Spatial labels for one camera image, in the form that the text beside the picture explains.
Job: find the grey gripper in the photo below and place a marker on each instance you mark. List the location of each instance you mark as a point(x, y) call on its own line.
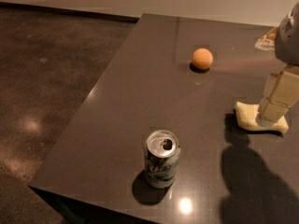
point(288, 38)

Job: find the clear snack bag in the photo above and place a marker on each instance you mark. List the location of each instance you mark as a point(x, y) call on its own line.
point(267, 42)

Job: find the orange fruit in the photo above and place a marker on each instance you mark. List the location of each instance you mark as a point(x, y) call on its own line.
point(202, 59)

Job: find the silver green soda can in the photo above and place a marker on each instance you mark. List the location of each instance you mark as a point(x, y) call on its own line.
point(161, 155)

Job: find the yellow sponge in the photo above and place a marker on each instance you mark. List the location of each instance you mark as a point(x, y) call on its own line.
point(248, 119)

